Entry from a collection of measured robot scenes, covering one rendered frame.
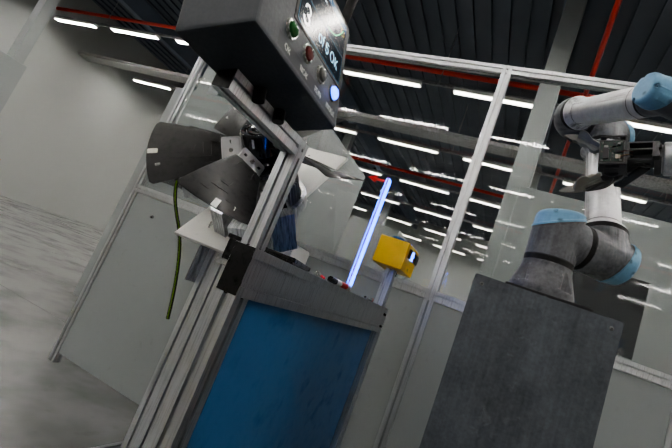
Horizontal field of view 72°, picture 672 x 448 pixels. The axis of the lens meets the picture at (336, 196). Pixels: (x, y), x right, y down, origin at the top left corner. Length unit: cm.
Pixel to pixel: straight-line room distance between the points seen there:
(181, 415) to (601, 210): 109
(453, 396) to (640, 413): 95
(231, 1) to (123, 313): 218
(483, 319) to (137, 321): 184
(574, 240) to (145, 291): 198
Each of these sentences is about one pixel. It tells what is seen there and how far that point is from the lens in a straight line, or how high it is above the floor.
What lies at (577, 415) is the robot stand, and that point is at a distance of 110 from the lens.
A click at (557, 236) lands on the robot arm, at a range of 122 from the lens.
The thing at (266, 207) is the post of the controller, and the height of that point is 93.
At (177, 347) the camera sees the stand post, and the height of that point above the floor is 51.
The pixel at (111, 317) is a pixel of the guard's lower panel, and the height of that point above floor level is 32.
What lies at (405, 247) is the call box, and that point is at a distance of 145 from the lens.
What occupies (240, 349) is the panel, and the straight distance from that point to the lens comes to 85.
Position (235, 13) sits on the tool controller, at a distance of 55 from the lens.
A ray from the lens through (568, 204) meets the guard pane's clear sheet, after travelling 200.
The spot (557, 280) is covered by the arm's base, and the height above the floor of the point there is 106.
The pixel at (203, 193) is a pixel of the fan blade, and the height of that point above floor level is 95.
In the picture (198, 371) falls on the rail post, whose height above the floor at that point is 66.
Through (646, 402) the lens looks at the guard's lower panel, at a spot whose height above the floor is 89.
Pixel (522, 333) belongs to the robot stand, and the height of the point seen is 91.
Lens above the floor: 84
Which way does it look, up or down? 11 degrees up
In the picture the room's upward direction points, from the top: 22 degrees clockwise
